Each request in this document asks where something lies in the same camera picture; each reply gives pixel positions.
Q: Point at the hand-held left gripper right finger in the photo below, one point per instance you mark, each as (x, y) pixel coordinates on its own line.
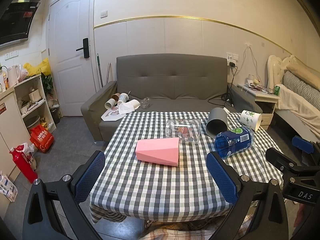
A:
(222, 178)

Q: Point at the small dark trash bin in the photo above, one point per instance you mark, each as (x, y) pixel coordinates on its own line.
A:
(55, 116)

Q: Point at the brown paper cup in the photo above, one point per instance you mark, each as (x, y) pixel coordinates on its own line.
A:
(115, 96)

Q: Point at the white cup with green print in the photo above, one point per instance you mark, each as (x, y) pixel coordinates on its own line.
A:
(250, 118)

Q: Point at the white nightstand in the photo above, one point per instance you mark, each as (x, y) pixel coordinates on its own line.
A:
(265, 102)

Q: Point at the checkered tablecloth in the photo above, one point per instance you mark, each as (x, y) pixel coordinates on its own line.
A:
(155, 187)

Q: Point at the grey basin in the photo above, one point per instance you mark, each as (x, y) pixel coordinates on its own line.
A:
(32, 121)

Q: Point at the printed paper cup with straw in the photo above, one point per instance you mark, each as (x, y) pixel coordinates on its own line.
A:
(123, 98)

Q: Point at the printed paper sheet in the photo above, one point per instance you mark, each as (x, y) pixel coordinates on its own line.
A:
(111, 116)

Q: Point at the grey plastic cup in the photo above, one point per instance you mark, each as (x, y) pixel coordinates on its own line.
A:
(217, 122)

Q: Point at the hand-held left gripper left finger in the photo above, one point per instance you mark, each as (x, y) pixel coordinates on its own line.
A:
(89, 178)

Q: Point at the white tissue packet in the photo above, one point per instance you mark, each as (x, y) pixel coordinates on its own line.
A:
(7, 187)

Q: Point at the white wall sockets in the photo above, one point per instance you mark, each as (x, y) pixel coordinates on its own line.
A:
(12, 55)

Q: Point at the cream bed headboard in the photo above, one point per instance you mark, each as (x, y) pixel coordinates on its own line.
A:
(275, 70)

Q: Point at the white light switch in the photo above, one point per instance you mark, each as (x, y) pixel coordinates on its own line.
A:
(104, 13)

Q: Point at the beige pillow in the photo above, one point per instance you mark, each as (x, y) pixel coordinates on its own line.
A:
(302, 73)

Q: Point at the wall socket with charger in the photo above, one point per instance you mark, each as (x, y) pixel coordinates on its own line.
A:
(232, 59)

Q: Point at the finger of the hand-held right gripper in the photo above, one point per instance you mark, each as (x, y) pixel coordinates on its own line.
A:
(278, 158)
(302, 143)

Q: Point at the grey sofa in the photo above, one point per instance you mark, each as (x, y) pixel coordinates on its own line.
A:
(170, 80)

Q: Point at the metal pole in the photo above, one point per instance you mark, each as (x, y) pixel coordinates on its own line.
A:
(109, 72)

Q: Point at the red thermos bottle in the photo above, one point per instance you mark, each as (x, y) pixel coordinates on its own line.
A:
(21, 165)

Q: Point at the crumpled white tissue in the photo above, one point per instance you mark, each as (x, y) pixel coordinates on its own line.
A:
(126, 108)

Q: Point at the white open shelf unit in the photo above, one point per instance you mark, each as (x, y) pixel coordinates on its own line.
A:
(41, 85)

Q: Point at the white door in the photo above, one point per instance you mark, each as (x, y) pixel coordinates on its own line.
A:
(67, 80)

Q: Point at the pink faceted cup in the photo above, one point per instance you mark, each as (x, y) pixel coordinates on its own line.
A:
(156, 152)

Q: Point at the black range hood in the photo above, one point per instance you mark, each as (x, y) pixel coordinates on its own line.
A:
(15, 22)

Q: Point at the white and red plastic bag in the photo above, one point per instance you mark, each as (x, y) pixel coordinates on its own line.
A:
(30, 152)

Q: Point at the yellow plastic bag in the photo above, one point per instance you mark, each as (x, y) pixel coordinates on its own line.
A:
(40, 67)

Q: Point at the checked grey quilt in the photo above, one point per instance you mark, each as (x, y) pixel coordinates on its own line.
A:
(300, 87)

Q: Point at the clear cartoon print glass cup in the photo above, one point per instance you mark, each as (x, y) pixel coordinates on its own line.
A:
(183, 131)

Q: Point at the white tape roll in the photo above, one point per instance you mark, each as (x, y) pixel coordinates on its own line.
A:
(250, 78)

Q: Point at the plain white paper cup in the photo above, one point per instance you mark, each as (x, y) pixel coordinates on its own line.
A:
(134, 103)
(110, 103)

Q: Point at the grey bed frame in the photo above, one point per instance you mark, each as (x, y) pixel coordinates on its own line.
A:
(290, 122)

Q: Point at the green drink can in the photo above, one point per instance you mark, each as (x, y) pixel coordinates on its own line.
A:
(277, 90)

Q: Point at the white electric kettle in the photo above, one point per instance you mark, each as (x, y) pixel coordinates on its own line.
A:
(13, 76)

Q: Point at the small clear glass jar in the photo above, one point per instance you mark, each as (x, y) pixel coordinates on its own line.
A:
(145, 103)

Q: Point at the blue transparent cup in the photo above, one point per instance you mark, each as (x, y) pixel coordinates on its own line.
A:
(235, 141)

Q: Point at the cream blanket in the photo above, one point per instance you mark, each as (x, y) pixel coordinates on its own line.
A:
(297, 105)

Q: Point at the green potted plant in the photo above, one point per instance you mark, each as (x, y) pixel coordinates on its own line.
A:
(48, 85)

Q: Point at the red gift box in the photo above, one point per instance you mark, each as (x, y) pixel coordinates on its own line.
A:
(41, 138)

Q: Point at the white kitchen counter cabinet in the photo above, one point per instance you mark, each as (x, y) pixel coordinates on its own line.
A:
(7, 120)

